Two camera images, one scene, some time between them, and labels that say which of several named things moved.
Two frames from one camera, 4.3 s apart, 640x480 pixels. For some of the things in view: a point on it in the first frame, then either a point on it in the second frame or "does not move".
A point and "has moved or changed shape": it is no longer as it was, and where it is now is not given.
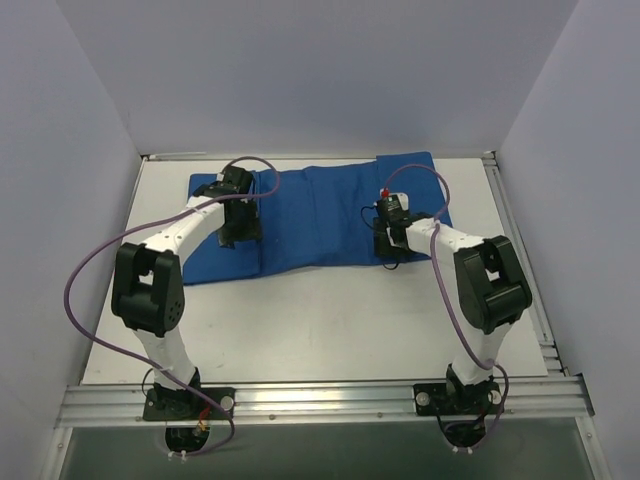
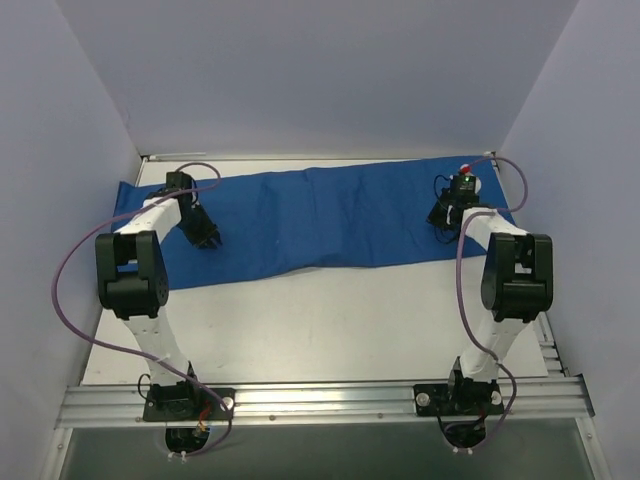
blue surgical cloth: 321,216 has moved or changed shape
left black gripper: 240,230 to 203,232
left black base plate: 166,404 does not move
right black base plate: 443,399 does not move
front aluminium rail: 563,400 does not move
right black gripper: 383,245 to 439,215
